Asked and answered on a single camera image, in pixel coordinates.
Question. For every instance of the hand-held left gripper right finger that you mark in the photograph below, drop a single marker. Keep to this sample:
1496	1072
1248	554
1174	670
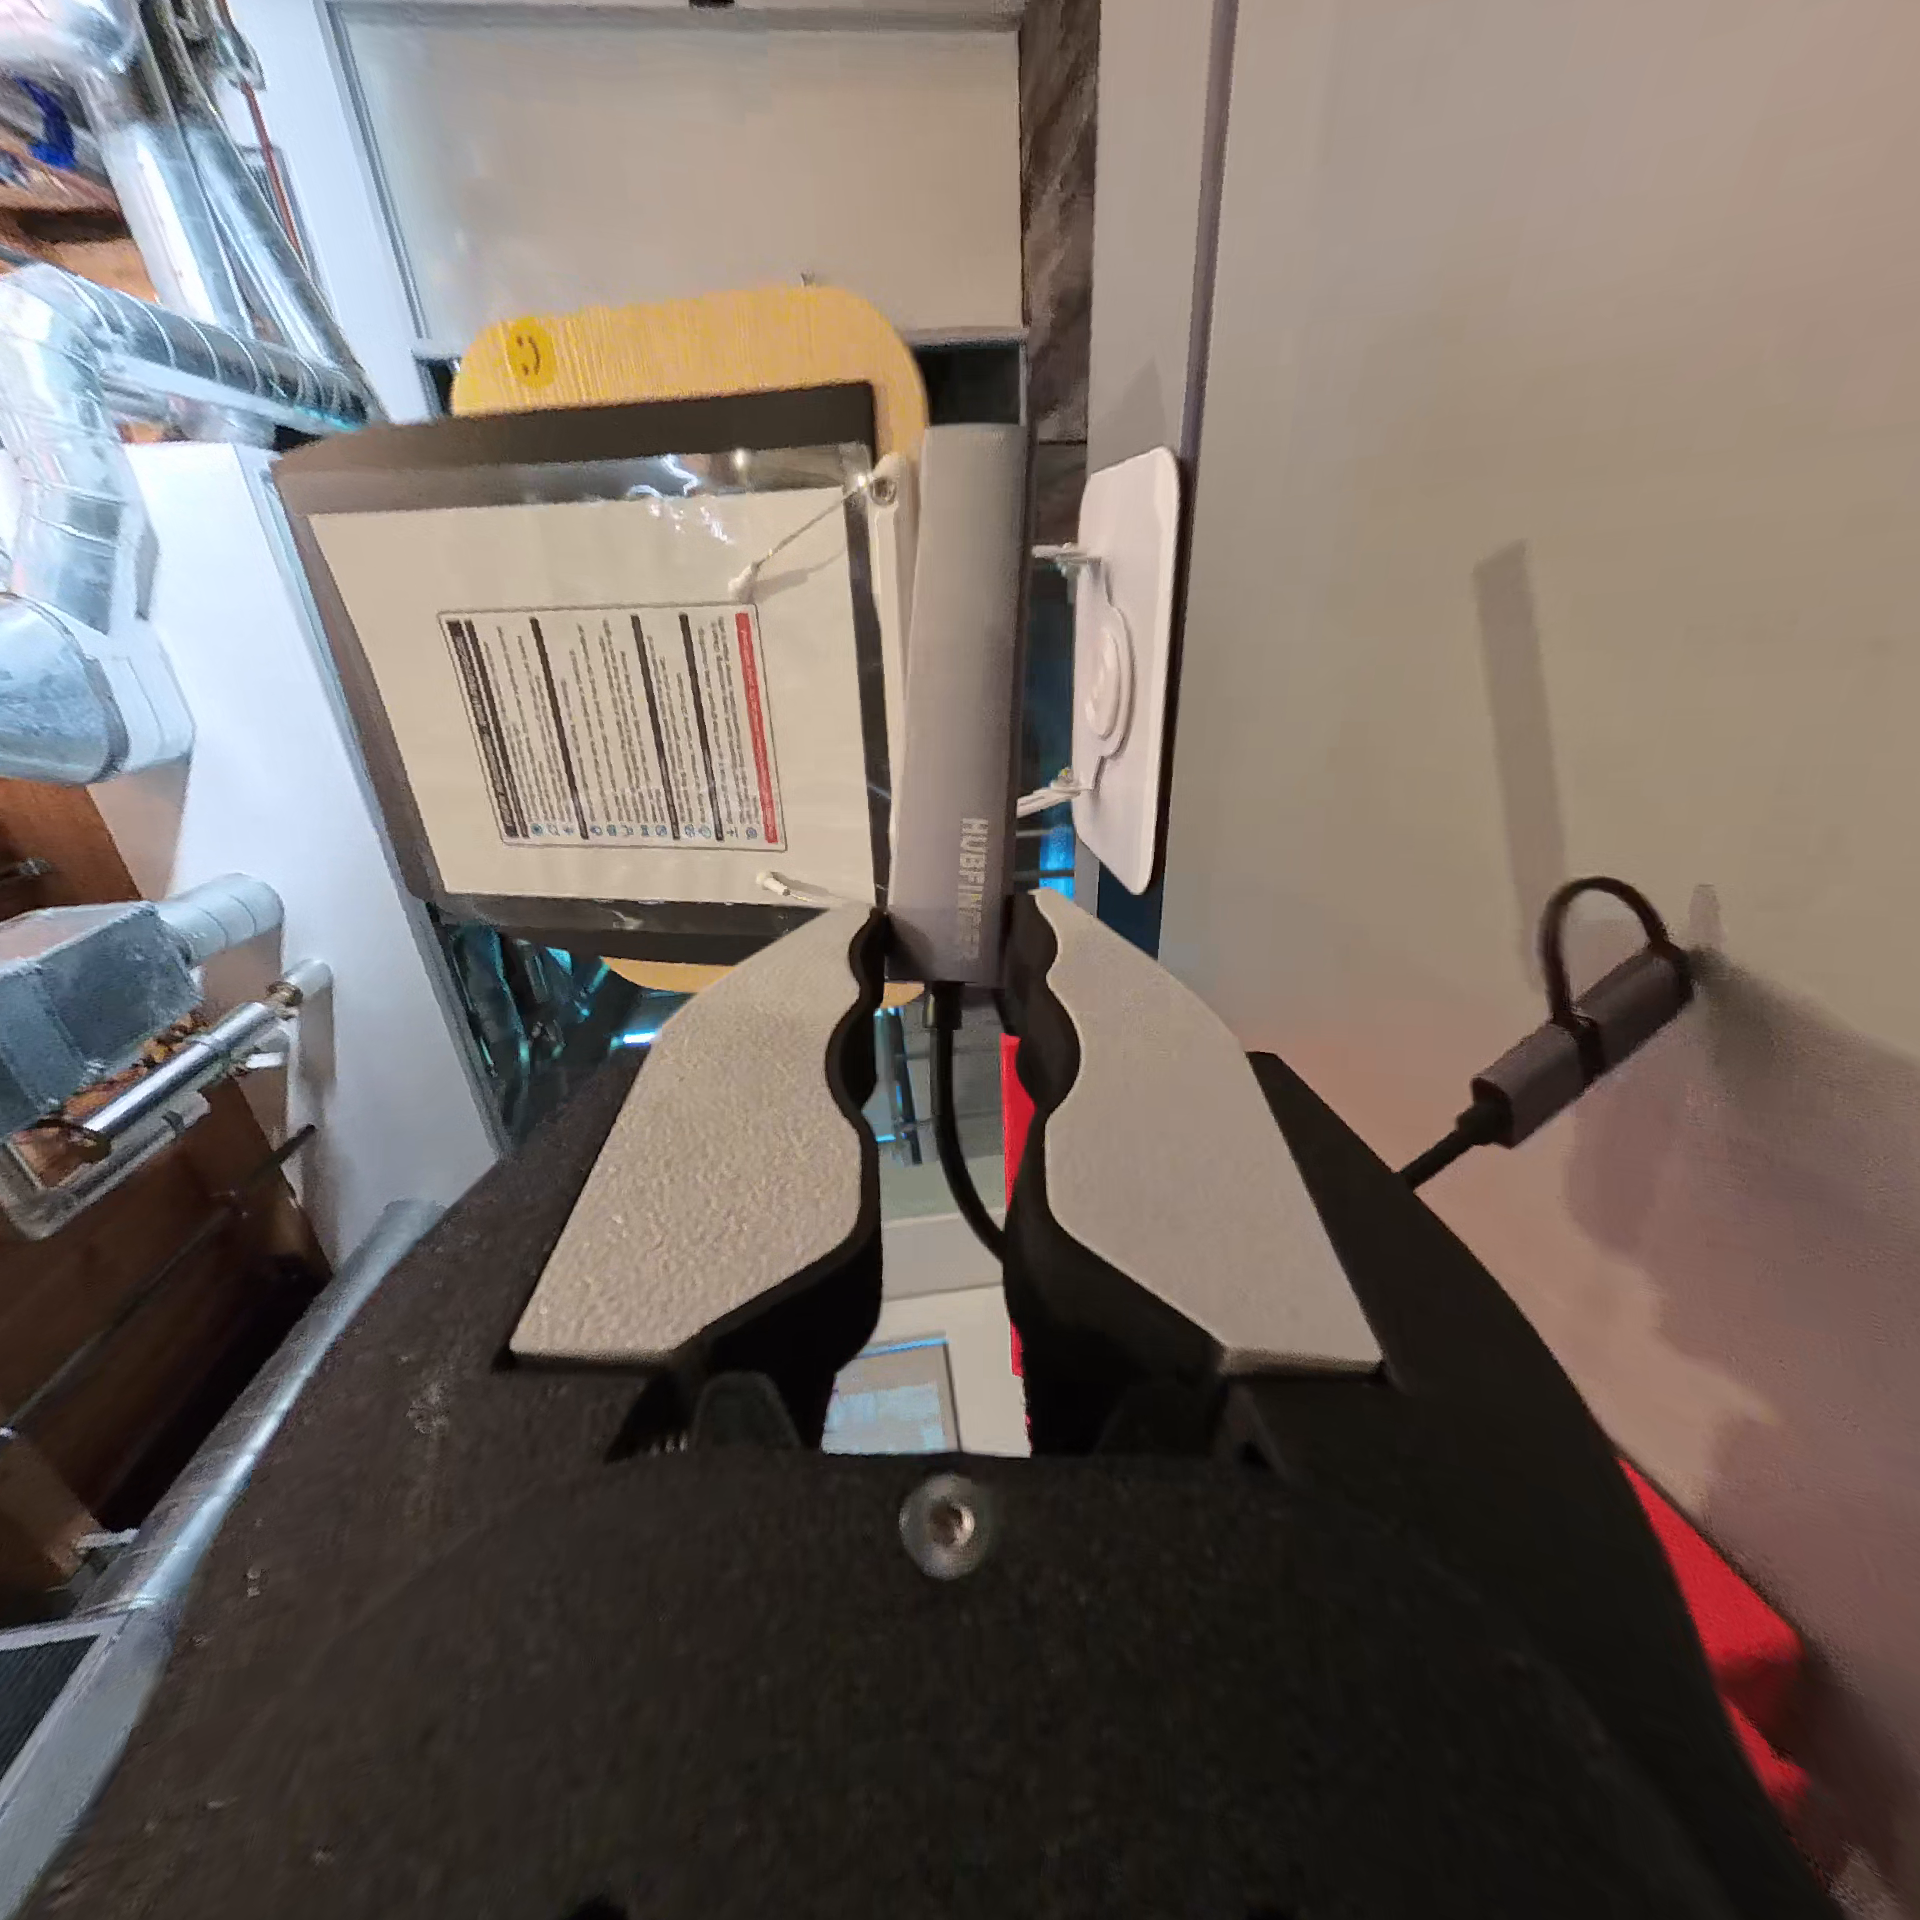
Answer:
1185	1170

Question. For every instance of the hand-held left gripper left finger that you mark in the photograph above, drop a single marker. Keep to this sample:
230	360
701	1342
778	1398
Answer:
705	1156

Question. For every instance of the grey usb hub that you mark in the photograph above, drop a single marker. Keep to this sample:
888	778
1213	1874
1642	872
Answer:
961	676

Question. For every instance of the red plastic bin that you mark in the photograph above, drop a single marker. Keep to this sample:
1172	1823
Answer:
1710	1636

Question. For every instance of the wooden instruction sign board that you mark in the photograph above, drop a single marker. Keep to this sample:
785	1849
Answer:
599	704

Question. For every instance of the white sign stand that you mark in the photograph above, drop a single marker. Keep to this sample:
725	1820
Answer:
1132	676

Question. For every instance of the white partition panel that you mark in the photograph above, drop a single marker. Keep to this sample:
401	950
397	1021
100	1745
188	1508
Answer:
674	166

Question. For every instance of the silver insulated pipe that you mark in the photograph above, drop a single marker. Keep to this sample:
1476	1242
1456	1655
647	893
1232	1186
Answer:
165	196

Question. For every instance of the grey metal rail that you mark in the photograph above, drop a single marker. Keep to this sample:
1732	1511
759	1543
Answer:
225	1471

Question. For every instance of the silver ribbed air duct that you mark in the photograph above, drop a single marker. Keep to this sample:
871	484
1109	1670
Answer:
61	511

